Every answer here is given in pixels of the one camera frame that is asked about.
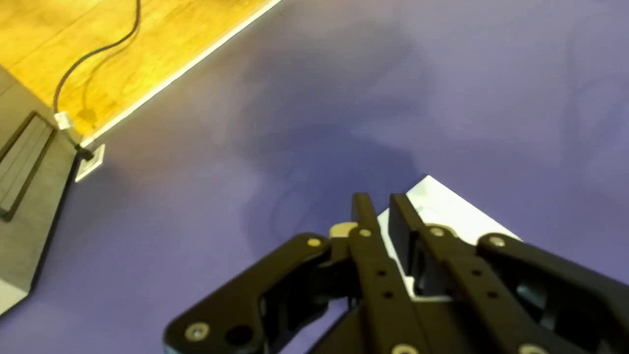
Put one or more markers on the black power plug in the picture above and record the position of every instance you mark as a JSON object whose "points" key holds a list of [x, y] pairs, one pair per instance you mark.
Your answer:
{"points": [[83, 152]]}

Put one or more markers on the white wall outlet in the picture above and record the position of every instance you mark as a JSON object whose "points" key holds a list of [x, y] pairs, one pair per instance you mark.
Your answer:
{"points": [[91, 168]]}

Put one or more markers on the dark grey flat slab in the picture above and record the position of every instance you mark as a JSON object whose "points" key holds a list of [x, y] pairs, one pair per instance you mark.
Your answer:
{"points": [[22, 164]]}

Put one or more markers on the white baseboard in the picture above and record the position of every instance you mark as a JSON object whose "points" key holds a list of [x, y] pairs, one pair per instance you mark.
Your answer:
{"points": [[189, 61]]}

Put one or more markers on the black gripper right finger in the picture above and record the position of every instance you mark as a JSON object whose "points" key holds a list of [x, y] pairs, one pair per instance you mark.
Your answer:
{"points": [[472, 288]]}

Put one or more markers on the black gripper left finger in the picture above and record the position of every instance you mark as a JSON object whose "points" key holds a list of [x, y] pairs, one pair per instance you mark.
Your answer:
{"points": [[386, 288]]}

